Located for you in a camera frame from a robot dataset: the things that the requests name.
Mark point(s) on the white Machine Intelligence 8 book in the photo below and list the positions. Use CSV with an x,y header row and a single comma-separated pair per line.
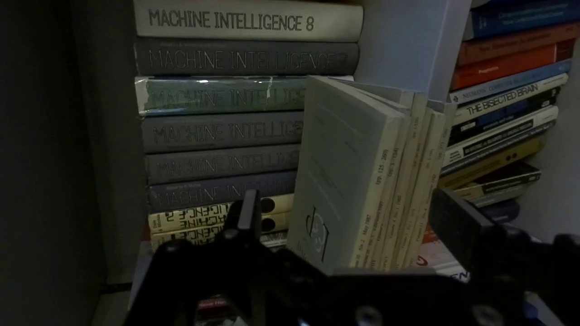
x,y
248,21

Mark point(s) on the stack of cream paper books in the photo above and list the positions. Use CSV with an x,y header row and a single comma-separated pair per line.
x,y
411,179

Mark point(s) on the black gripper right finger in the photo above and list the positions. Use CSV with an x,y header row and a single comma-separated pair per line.
x,y
475,240

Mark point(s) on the grey Machine Intelligence books row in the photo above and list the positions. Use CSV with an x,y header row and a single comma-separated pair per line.
x,y
199,159

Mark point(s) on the thin cream paper book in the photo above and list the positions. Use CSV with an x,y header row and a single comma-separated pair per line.
x,y
348,143

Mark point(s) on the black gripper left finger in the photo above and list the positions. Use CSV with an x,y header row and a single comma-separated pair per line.
x,y
243,224

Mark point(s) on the green-jacket Machine Intelligence book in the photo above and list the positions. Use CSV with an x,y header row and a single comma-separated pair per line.
x,y
157,97

